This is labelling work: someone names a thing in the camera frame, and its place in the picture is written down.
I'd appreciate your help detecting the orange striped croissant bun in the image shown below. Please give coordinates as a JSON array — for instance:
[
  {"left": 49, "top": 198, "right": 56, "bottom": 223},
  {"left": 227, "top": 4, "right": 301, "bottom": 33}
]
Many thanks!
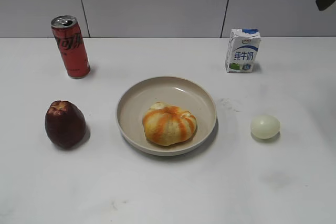
[{"left": 142, "top": 102, "right": 197, "bottom": 146}]

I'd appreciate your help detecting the beige round plate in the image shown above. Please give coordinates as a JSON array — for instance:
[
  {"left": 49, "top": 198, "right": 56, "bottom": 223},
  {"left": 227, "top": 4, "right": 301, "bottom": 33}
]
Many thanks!
[{"left": 116, "top": 77, "right": 218, "bottom": 156}]

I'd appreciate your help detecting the white milk carton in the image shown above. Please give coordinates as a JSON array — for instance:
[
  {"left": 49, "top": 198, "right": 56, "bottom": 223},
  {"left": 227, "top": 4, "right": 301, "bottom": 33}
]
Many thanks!
[{"left": 224, "top": 29, "right": 261, "bottom": 73}]

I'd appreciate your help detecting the white egg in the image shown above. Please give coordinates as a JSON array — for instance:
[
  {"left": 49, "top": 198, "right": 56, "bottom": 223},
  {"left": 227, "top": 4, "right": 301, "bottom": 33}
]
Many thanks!
[{"left": 250, "top": 114, "right": 281, "bottom": 139}]

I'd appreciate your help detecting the dark red wax apple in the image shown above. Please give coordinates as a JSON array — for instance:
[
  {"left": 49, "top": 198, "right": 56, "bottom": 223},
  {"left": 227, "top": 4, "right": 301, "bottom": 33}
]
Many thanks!
[{"left": 45, "top": 100, "right": 86, "bottom": 150}]

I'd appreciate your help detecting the red cola can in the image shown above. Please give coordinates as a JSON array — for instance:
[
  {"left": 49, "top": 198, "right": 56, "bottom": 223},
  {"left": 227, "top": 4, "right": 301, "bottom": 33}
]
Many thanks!
[{"left": 51, "top": 15, "right": 90, "bottom": 78}]

